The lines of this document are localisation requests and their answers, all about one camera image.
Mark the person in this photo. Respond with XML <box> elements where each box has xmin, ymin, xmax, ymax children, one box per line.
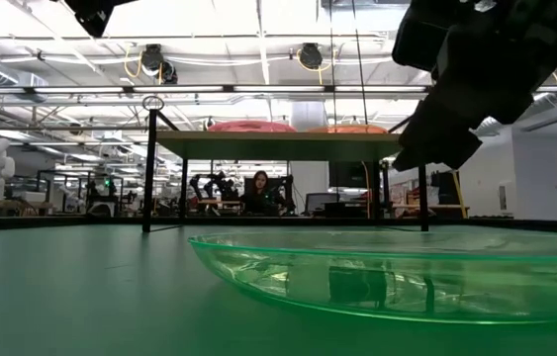
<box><xmin>238</xmin><ymin>170</ymin><xmax>284</xmax><ymax>218</ymax></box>

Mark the black hanging cable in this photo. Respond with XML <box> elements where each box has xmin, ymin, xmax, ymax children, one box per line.
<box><xmin>326</xmin><ymin>0</ymin><xmax>337</xmax><ymax>129</ymax></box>
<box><xmin>349</xmin><ymin>0</ymin><xmax>369</xmax><ymax>128</ymax></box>

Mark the green translucent plastic plate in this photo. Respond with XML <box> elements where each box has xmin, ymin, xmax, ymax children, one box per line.
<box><xmin>187</xmin><ymin>230</ymin><xmax>557</xmax><ymax>327</ymax></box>

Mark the wooden shelf with black legs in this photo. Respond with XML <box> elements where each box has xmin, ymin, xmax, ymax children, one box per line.
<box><xmin>141</xmin><ymin>108</ymin><xmax>431</xmax><ymax>233</ymax></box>

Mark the grey office chair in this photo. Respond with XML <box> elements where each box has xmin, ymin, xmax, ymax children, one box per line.
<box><xmin>305</xmin><ymin>192</ymin><xmax>341</xmax><ymax>217</ymax></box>

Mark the long ceiling light bar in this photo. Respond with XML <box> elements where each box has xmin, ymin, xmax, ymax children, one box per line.
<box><xmin>0</xmin><ymin>83</ymin><xmax>557</xmax><ymax>96</ymax></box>

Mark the black monitor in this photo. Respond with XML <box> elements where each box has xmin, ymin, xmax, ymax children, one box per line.
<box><xmin>327</xmin><ymin>161</ymin><xmax>369</xmax><ymax>189</ymax></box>

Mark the thin wire ring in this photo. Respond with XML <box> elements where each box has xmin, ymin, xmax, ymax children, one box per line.
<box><xmin>141</xmin><ymin>95</ymin><xmax>166</xmax><ymax>112</ymax></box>

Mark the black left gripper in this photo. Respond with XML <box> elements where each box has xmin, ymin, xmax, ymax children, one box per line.
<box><xmin>48</xmin><ymin>0</ymin><xmax>139</xmax><ymax>39</ymax></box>

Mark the black robot workstation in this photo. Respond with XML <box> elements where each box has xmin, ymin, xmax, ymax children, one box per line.
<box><xmin>84</xmin><ymin>175</ymin><xmax>126</xmax><ymax>218</ymax></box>

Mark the yellow hanging cable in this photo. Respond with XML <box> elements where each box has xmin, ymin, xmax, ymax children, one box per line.
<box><xmin>450</xmin><ymin>170</ymin><xmax>468</xmax><ymax>220</ymax></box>

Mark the pink translucent plastic plate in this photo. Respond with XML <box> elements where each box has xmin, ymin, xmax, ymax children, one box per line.
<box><xmin>208</xmin><ymin>123</ymin><xmax>297</xmax><ymax>134</ymax></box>
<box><xmin>207</xmin><ymin>120</ymin><xmax>298</xmax><ymax>131</ymax></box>

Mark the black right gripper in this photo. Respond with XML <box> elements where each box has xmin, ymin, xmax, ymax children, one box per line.
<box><xmin>390</xmin><ymin>0</ymin><xmax>557</xmax><ymax>172</ymax></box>

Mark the red translucent plastic plate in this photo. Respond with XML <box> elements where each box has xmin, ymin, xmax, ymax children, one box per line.
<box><xmin>306</xmin><ymin>124</ymin><xmax>390</xmax><ymax>135</ymax></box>

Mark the green table mat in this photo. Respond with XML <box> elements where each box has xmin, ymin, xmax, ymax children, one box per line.
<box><xmin>0</xmin><ymin>224</ymin><xmax>557</xmax><ymax>356</ymax></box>

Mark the black ceiling cable reel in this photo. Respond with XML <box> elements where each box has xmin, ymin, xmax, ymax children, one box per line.
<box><xmin>299</xmin><ymin>43</ymin><xmax>325</xmax><ymax>70</ymax></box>
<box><xmin>139</xmin><ymin>43</ymin><xmax>180</xmax><ymax>85</ymax></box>

